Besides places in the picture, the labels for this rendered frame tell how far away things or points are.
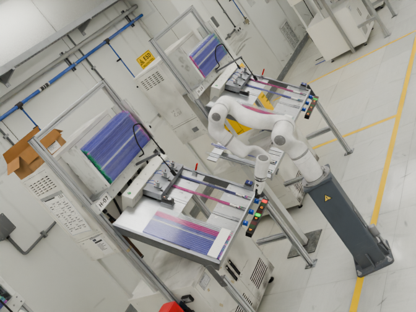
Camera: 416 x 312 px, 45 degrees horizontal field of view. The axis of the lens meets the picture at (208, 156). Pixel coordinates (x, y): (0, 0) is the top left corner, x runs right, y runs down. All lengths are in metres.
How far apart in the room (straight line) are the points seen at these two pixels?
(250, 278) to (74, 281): 1.70
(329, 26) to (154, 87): 3.71
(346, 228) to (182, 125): 1.79
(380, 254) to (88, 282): 2.58
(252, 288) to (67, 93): 2.74
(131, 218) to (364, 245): 1.45
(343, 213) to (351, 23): 4.52
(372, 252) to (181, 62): 2.08
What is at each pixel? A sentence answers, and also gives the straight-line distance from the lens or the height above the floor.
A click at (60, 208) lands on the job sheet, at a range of 3.36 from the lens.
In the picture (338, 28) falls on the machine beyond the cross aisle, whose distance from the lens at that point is 7.39.
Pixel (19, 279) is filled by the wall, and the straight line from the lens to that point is 4.45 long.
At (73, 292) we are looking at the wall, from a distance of 4.67.
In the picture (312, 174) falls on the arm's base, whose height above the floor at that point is 0.76.
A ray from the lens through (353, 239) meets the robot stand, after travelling 3.30.
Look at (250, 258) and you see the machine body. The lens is 3.71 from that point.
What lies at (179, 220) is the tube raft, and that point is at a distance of 3.19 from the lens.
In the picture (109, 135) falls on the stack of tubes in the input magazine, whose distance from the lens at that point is 3.30.
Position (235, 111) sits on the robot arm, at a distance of 3.03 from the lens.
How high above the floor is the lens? 2.02
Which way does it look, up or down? 16 degrees down
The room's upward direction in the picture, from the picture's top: 37 degrees counter-clockwise
